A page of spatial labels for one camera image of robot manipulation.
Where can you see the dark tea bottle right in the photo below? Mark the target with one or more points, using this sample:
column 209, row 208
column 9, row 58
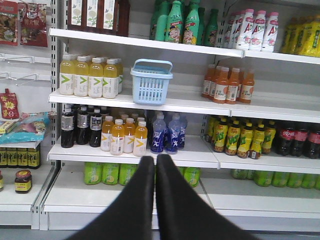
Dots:
column 95, row 128

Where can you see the red sauce jar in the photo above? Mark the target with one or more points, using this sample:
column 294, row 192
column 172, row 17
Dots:
column 23, row 181

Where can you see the blue sports drink bottle left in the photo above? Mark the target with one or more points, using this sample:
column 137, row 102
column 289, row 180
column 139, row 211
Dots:
column 158, row 134

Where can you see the orange C100 bottle right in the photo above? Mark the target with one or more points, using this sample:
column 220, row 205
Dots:
column 247, row 88

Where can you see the dark tea bottle left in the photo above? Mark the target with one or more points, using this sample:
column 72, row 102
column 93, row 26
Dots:
column 67, row 128

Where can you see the red snack bag hanging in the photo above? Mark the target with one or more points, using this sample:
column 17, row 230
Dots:
column 33, row 23

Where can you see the blue sports drink bottle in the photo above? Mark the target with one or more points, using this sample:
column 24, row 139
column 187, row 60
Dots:
column 158, row 134
column 173, row 131

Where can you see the dark tea bottle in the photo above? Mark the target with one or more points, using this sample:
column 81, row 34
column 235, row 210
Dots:
column 95, row 128
column 67, row 128
column 83, row 133

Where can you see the light blue plastic basket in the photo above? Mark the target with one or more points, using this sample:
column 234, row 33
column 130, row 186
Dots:
column 150, row 81

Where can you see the white metal store shelving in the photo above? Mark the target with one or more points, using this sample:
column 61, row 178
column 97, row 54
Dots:
column 287, row 88

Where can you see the yellow juice bottle front left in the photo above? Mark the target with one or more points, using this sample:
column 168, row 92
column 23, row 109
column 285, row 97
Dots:
column 66, row 74

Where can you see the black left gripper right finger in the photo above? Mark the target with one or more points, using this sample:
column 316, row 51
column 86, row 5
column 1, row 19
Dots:
column 182, row 214

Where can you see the small orange juice bottle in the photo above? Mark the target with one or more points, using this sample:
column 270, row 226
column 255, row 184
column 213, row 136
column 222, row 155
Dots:
column 129, row 135
column 106, row 134
column 140, row 139
column 117, row 138

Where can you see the yellow lemon tea bottle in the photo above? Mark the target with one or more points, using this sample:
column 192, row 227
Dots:
column 233, row 136
column 220, row 133
column 245, row 140

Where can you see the brown tea carton pack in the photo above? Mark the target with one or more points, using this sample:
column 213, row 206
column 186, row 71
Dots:
column 109, row 17

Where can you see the orange C100 bottle front left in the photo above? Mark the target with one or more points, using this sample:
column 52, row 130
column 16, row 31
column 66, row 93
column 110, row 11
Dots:
column 221, row 88

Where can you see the orange C100 bottle front middle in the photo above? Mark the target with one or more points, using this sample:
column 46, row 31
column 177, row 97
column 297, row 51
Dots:
column 233, row 85

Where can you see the yellow juice bottle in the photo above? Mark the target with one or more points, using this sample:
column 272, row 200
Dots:
column 95, row 79
column 110, row 79
column 66, row 74
column 81, row 77

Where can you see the coke bottle on shelf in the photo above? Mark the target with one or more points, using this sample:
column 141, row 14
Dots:
column 286, row 137

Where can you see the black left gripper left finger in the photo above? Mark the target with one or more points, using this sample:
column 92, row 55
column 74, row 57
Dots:
column 129, row 217

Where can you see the blue sports drink bottle right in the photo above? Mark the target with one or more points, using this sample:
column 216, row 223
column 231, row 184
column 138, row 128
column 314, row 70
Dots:
column 173, row 131

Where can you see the dark tea bottle middle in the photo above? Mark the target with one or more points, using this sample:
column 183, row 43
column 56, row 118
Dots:
column 83, row 133

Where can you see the orange c100 bottle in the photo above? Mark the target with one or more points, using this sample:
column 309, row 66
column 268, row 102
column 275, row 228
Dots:
column 221, row 88
column 247, row 88
column 233, row 85

